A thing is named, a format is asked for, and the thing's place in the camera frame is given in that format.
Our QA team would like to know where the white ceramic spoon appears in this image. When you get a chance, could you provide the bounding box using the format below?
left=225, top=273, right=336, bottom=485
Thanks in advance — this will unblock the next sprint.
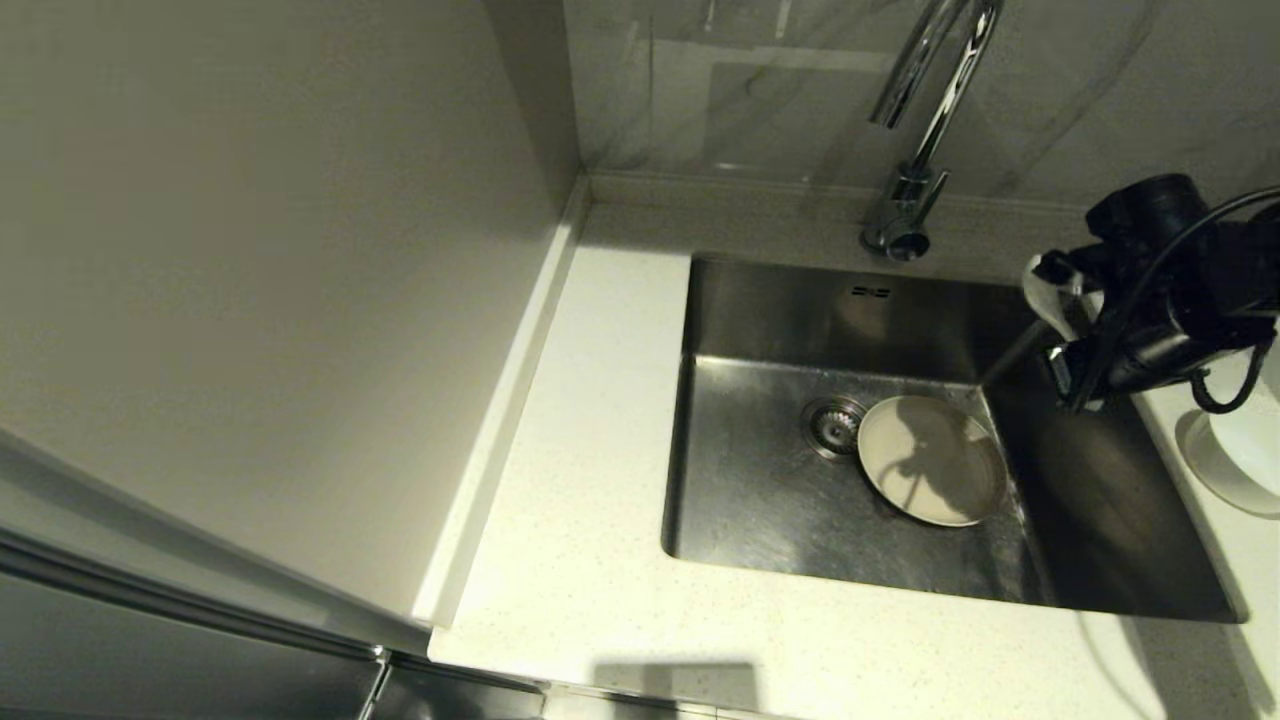
left=1021, top=256, right=1089, bottom=337

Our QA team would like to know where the cream round plate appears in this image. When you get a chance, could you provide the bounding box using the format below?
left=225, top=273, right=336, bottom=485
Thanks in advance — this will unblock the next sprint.
left=856, top=394, right=1010, bottom=529

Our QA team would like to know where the stainless steel sink basin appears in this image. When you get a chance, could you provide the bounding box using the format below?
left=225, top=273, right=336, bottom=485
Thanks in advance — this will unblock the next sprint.
left=660, top=252, right=1246, bottom=625

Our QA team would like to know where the chrome gooseneck faucet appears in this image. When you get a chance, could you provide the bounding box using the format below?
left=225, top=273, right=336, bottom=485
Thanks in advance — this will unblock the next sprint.
left=858, top=0, right=1004, bottom=264

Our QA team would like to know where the white round bowl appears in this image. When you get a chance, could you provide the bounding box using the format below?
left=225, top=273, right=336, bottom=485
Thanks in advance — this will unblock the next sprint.
left=1184, top=400, right=1280, bottom=520

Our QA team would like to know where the round metal drain strainer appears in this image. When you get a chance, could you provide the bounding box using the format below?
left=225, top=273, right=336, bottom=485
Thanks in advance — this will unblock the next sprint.
left=799, top=396, right=869, bottom=462

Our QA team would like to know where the grey metal cabinet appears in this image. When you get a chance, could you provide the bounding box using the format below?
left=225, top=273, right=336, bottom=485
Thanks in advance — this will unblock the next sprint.
left=0, top=424, right=548, bottom=720

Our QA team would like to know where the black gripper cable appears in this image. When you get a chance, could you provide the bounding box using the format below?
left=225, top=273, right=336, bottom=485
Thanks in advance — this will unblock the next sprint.
left=1072, top=185, right=1280, bottom=417

